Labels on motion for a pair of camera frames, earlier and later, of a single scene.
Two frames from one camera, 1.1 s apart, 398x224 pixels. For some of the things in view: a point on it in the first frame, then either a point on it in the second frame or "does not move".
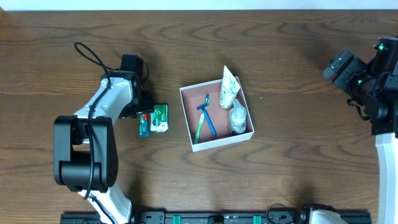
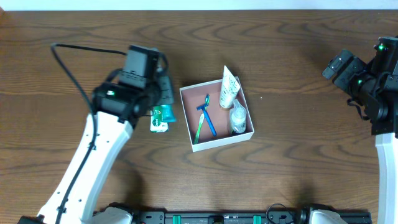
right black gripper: [337, 65] does not move
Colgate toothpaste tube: [143, 130] -> [167, 114]
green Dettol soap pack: [160, 119] does not move
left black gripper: [145, 101] -> [168, 90]
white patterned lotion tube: [230, 88] does not move
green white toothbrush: [207, 99] does not move
